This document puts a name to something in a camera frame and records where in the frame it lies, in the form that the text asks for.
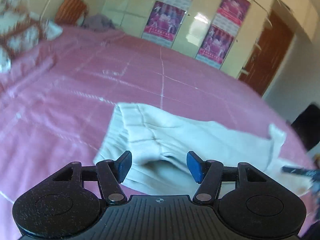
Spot pink poster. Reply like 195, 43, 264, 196
142, 0, 193, 48
195, 0, 251, 69

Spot white brown patterned pillow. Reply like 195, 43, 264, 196
1, 0, 63, 73

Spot brown wooden door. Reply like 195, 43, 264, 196
239, 11, 294, 96

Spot pink poster right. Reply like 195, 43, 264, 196
195, 0, 251, 69

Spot grey crumpled cloth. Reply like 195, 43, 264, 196
81, 14, 116, 32

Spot cream glossy wardrobe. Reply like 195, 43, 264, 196
101, 0, 320, 79

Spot pink poster left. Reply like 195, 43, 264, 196
142, 0, 193, 48

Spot orange striped pillow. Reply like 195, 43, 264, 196
54, 0, 88, 25

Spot white pants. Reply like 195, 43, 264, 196
93, 102, 313, 197

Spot pink checked bedspread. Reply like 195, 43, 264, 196
1, 27, 313, 239

